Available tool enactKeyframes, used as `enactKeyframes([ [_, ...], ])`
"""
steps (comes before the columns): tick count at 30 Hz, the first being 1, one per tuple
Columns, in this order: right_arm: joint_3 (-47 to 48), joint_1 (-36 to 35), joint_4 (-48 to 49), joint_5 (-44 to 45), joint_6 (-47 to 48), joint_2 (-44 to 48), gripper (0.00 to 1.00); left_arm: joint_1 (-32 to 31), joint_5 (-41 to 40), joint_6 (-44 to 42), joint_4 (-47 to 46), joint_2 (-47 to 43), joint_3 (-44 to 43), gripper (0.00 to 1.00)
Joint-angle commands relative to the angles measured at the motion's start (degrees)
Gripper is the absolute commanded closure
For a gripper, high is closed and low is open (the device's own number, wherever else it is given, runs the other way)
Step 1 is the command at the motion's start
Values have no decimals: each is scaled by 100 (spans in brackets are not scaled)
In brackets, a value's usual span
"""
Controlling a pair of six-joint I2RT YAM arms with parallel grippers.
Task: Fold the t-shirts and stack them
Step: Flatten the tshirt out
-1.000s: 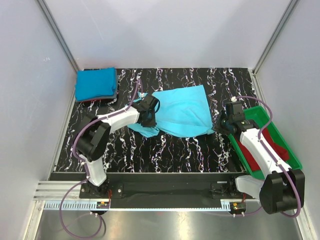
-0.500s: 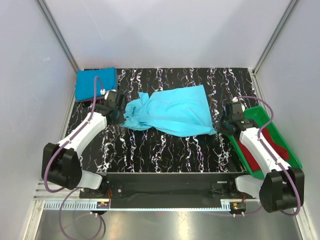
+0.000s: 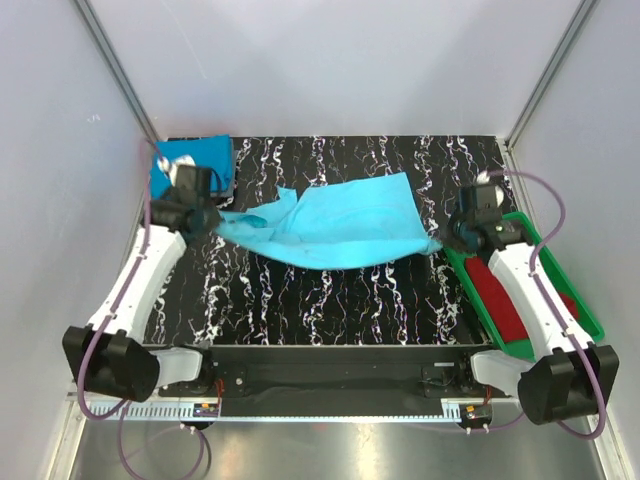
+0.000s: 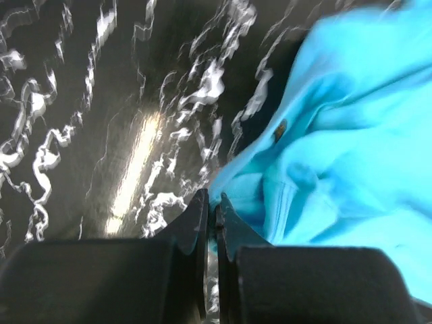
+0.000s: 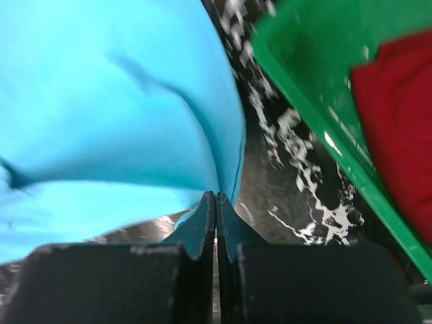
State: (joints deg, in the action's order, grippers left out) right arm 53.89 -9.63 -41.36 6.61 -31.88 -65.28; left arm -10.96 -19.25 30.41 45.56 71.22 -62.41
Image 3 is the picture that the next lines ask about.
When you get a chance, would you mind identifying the light blue t shirt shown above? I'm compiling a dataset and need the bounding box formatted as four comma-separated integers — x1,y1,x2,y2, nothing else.
216,173,442,270

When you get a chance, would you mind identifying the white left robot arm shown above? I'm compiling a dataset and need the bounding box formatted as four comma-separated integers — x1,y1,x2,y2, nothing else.
62,199,221,402

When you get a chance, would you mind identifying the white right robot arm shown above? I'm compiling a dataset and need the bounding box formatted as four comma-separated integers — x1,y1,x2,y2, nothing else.
447,212,620,426

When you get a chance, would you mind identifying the folded grey t shirt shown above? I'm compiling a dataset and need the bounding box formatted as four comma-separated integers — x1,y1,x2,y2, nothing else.
215,150,239,200

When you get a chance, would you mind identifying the folded blue t shirt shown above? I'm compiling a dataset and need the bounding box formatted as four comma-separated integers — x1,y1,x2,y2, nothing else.
150,135,234,199

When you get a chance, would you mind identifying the red t shirt in tray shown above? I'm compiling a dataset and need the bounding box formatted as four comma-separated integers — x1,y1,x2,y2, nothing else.
464,254,581,344

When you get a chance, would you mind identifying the green plastic tray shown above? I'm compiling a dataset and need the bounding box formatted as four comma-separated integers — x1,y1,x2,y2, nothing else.
444,211,605,364

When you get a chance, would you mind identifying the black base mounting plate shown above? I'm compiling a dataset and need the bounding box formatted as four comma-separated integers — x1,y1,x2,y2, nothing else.
160,345,505,423

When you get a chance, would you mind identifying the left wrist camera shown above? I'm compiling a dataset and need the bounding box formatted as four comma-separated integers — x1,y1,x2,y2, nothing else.
151,155,214,198

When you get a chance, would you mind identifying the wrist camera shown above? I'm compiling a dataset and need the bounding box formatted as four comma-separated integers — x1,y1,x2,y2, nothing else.
151,155,214,198
458,171,505,227

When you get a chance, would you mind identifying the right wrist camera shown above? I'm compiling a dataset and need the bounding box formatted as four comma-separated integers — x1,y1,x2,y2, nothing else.
458,171,505,227

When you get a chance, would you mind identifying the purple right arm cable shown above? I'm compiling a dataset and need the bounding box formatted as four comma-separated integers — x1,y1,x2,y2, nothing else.
479,169,609,441

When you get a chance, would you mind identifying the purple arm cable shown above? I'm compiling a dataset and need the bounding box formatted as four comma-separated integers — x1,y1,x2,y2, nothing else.
74,139,214,477
479,169,609,441

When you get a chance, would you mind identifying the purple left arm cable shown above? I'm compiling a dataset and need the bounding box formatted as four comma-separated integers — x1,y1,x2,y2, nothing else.
74,139,214,477

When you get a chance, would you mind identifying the white slotted cable duct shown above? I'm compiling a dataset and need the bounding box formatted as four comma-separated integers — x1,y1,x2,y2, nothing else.
88,402,221,420

